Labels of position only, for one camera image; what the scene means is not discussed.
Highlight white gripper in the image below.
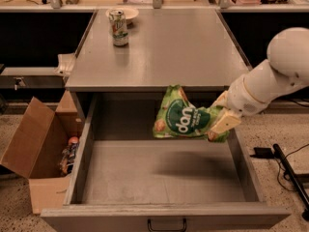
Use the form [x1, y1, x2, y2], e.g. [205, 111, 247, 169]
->
[208, 74, 270, 134]

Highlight green rice chip bag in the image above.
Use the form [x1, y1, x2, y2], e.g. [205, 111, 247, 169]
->
[153, 85, 230, 142]

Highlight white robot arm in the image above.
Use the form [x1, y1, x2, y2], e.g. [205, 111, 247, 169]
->
[210, 27, 309, 134]

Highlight grey cabinet counter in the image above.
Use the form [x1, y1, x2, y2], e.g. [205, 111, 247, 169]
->
[66, 8, 249, 93]

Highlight open grey drawer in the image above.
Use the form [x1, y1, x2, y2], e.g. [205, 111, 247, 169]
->
[42, 94, 289, 232]

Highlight black power adapter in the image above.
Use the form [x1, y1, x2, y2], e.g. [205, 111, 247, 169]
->
[252, 147, 274, 160]

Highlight black floor stand bar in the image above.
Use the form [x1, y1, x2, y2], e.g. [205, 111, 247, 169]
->
[273, 144, 309, 221]

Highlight green soda can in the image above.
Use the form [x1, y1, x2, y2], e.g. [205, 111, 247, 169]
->
[109, 9, 128, 46]

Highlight white bowl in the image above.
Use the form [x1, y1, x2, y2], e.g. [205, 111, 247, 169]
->
[105, 6, 139, 25]

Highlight snack items in box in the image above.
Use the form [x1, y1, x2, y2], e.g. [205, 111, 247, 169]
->
[59, 136, 79, 176]

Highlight brown cardboard box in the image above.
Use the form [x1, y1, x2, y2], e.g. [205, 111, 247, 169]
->
[1, 92, 84, 215]

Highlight black floor cable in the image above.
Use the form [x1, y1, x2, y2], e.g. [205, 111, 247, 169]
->
[275, 143, 309, 192]

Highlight black drawer handle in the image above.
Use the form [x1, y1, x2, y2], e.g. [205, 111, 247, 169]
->
[147, 218, 187, 232]

